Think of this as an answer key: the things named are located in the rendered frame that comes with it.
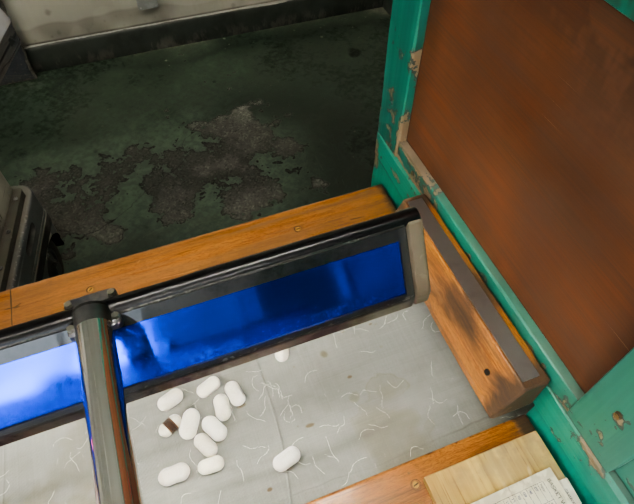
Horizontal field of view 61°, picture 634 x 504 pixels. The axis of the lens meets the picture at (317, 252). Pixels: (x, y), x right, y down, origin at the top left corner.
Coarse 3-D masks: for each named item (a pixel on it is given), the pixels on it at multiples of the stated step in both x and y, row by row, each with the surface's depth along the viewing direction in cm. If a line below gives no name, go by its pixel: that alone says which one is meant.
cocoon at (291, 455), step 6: (288, 450) 64; (294, 450) 64; (276, 456) 64; (282, 456) 64; (288, 456) 64; (294, 456) 64; (276, 462) 63; (282, 462) 63; (288, 462) 64; (294, 462) 64; (276, 468) 63; (282, 468) 63
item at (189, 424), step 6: (192, 408) 68; (186, 414) 67; (192, 414) 67; (198, 414) 67; (186, 420) 66; (192, 420) 66; (198, 420) 67; (180, 426) 66; (186, 426) 66; (192, 426) 66; (180, 432) 66; (186, 432) 65; (192, 432) 66; (186, 438) 66
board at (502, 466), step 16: (496, 448) 63; (512, 448) 63; (528, 448) 63; (544, 448) 63; (464, 464) 62; (480, 464) 62; (496, 464) 62; (512, 464) 62; (528, 464) 62; (544, 464) 62; (432, 480) 61; (448, 480) 61; (464, 480) 61; (480, 480) 61; (496, 480) 61; (512, 480) 61; (432, 496) 60; (448, 496) 60; (464, 496) 60; (480, 496) 60
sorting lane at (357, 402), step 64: (384, 320) 77; (192, 384) 71; (256, 384) 71; (320, 384) 71; (384, 384) 71; (448, 384) 71; (0, 448) 66; (64, 448) 66; (192, 448) 66; (256, 448) 66; (320, 448) 66; (384, 448) 66
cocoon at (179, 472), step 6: (168, 468) 63; (174, 468) 63; (180, 468) 63; (186, 468) 63; (162, 474) 62; (168, 474) 62; (174, 474) 62; (180, 474) 63; (186, 474) 63; (162, 480) 62; (168, 480) 62; (174, 480) 62; (180, 480) 63
